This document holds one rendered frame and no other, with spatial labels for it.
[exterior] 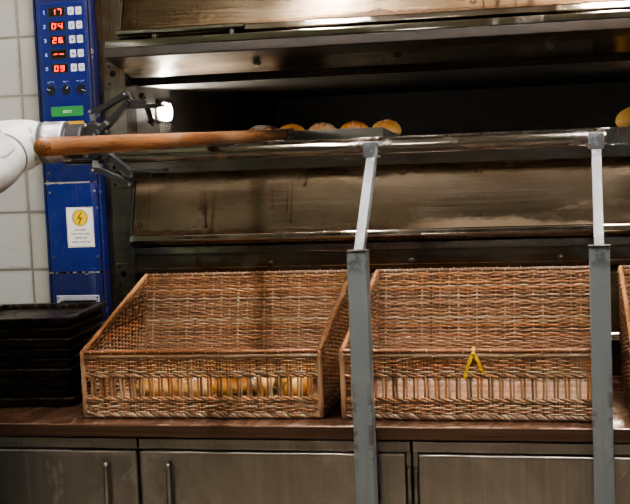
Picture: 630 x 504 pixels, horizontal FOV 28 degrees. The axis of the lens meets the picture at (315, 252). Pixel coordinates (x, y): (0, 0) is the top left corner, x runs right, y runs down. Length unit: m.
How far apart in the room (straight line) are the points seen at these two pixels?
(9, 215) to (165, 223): 0.44
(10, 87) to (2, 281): 0.52
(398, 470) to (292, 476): 0.23
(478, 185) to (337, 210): 0.36
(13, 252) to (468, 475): 1.43
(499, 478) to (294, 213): 0.92
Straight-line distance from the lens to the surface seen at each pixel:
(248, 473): 2.74
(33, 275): 3.43
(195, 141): 2.67
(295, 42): 3.02
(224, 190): 3.24
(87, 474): 2.86
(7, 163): 2.63
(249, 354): 2.73
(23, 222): 3.42
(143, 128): 3.41
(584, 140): 2.71
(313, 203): 3.17
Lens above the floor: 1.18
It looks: 5 degrees down
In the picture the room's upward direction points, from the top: 2 degrees counter-clockwise
